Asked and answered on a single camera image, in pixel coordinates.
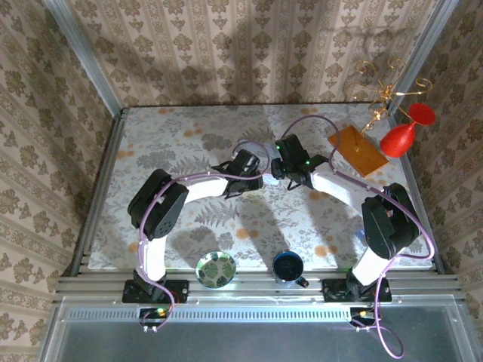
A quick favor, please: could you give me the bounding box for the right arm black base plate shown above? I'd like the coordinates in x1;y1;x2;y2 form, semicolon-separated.
322;278;392;302

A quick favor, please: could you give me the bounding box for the floral table mat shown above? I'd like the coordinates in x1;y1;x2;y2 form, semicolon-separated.
88;103;435;271

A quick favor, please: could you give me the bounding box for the aluminium side rail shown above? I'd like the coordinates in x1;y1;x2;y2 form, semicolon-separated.
388;112;448;275
69;108;128;276

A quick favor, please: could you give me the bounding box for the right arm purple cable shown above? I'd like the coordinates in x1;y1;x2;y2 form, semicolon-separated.
281;115;435;359

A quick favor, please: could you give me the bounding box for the slotted grey cable duct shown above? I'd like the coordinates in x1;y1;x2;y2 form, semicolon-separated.
66;308;352;322

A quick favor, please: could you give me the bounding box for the green leaf pattern bowl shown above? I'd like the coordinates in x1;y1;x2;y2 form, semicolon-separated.
195;250;238;290

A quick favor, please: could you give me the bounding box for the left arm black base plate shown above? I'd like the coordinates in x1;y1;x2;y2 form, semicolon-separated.
122;279;189;305

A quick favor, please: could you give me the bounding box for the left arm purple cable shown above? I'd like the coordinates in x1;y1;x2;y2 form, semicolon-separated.
138;140;273;333

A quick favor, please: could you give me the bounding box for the red wine glass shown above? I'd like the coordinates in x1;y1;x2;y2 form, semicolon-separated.
379;102;437;158

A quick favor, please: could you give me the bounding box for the dark blue mug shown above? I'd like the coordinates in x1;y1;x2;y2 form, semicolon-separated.
272;250;309;290

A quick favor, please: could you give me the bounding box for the aluminium frame post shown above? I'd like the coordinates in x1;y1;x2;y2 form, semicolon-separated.
43;0;124;112
394;0;461;99

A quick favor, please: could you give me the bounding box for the gold wire stand orange base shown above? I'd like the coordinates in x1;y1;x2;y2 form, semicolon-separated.
327;58;433;177

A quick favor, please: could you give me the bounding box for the grey metal panel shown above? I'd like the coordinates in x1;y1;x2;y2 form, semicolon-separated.
39;296;483;362

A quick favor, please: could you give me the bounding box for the aluminium front rail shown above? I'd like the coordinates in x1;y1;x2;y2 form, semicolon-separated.
54;269;463;302

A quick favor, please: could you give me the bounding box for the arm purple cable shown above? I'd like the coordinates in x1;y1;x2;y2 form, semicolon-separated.
138;140;273;333
281;115;435;359

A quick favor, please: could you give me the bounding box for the small electronics board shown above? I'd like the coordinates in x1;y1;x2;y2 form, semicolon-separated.
349;306;383;326
138;307;171;328

